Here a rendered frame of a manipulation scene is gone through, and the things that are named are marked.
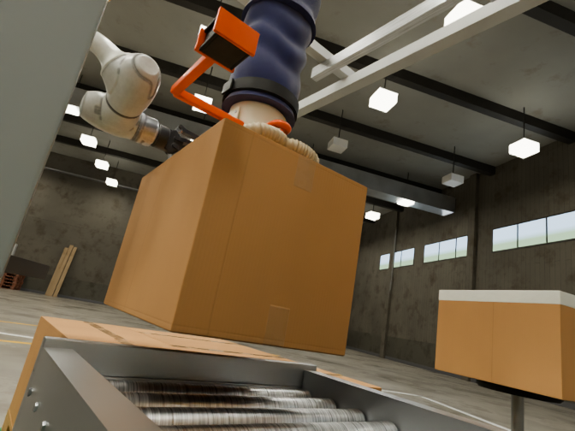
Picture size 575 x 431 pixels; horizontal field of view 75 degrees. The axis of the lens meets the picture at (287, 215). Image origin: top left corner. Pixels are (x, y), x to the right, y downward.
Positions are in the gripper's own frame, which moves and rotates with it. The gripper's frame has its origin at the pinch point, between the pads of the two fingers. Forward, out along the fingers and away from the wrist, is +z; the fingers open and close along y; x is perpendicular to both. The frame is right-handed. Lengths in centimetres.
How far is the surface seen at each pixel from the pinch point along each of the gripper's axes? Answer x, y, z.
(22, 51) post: 90, 37, -51
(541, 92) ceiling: -152, -545, 793
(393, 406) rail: 61, 62, 29
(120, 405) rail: 69, 60, -32
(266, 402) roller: 45, 66, 7
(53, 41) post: 90, 35, -49
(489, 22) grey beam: 8, -190, 183
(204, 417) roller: 54, 66, -13
